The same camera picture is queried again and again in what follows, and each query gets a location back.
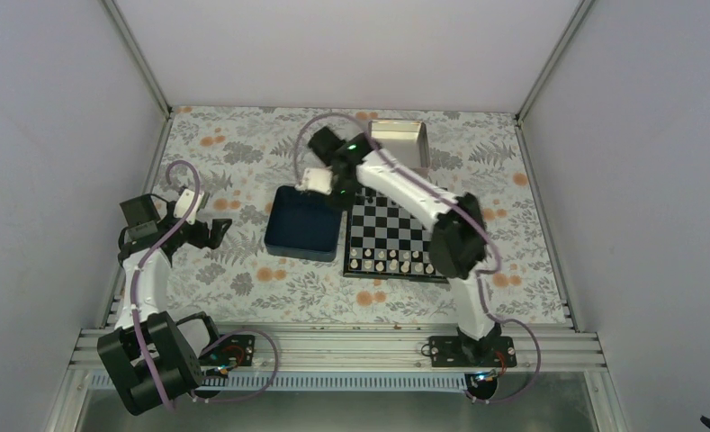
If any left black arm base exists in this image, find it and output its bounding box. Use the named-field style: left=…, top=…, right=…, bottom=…
left=193, top=335, right=256, bottom=399

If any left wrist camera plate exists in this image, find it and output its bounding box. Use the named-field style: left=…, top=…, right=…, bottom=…
left=173, top=188, right=208, bottom=225

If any right aluminium frame post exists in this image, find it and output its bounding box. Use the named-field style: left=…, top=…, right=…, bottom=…
left=516, top=0, right=596, bottom=125

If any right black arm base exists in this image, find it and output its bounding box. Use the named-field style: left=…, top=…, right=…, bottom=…
left=419, top=332, right=517, bottom=401

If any aluminium frame post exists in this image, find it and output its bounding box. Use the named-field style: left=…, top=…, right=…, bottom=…
left=101, top=0, right=172, bottom=117
left=516, top=0, right=596, bottom=125

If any black white chess board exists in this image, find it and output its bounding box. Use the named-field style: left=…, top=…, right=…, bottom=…
left=343, top=187, right=446, bottom=284

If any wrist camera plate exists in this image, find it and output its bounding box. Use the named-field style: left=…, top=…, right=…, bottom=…
left=295, top=167, right=333, bottom=195
left=173, top=188, right=208, bottom=225

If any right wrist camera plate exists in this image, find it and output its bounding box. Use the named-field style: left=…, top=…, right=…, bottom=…
left=295, top=167, right=333, bottom=195

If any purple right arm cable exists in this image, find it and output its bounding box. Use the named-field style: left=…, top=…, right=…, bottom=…
left=292, top=112, right=544, bottom=407

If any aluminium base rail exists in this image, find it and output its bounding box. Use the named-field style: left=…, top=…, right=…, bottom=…
left=62, top=321, right=607, bottom=395

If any silver metal tin box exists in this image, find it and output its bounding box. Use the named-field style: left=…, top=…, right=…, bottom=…
left=369, top=119, right=430, bottom=177

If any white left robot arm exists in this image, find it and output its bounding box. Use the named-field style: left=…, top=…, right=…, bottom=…
left=97, top=188, right=232, bottom=415

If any dark blue piece tray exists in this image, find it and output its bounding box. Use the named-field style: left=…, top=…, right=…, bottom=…
left=264, top=185, right=342, bottom=263

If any floral patterned table mat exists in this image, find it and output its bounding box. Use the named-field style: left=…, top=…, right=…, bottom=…
left=155, top=106, right=566, bottom=325

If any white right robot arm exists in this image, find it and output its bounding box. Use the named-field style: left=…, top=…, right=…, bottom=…
left=298, top=127, right=501, bottom=366

